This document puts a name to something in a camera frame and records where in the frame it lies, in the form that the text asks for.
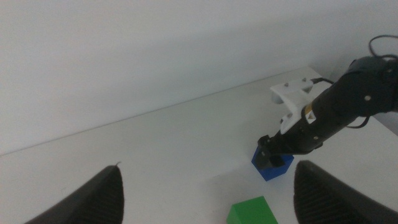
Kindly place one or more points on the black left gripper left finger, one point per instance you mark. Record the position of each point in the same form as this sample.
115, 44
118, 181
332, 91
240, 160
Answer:
93, 199

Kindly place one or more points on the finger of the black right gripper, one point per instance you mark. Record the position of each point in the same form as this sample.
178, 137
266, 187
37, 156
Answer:
269, 161

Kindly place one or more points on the blue cube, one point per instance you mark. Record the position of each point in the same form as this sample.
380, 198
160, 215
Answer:
275, 172

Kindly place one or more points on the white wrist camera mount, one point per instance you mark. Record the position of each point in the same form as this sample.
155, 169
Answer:
295, 99

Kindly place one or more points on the green cube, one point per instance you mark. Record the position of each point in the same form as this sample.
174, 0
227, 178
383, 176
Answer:
251, 213

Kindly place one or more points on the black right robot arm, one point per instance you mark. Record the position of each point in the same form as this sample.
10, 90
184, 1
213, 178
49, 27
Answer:
357, 93

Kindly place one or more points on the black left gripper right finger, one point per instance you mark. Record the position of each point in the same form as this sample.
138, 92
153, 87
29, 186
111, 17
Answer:
326, 196

